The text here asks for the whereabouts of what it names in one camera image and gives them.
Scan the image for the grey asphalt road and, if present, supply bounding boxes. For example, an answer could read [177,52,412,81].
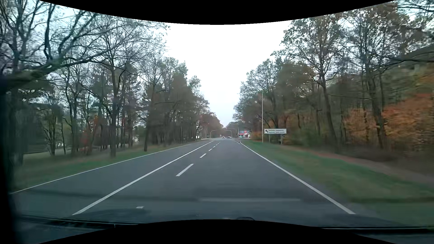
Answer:
[10,138,387,227]

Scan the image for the white direction sign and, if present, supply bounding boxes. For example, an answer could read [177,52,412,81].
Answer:
[264,128,287,145]

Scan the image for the row of trees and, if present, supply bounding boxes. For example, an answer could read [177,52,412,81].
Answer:
[0,0,224,190]
[226,0,434,160]

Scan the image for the car's own bonnet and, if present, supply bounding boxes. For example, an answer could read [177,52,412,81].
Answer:
[15,216,434,244]

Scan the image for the grass verge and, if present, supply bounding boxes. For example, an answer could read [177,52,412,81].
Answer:
[241,139,434,227]
[12,140,209,192]

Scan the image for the brown dirt path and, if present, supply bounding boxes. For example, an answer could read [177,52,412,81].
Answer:
[281,144,434,186]

